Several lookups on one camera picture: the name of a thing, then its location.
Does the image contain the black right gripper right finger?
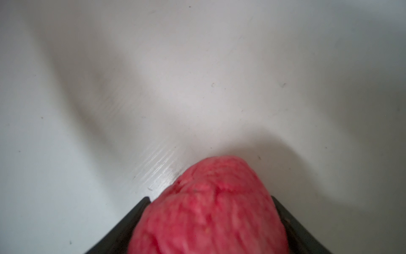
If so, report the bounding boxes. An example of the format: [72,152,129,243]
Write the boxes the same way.
[272,196,331,254]

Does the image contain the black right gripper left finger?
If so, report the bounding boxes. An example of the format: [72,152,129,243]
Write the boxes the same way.
[86,197,151,254]

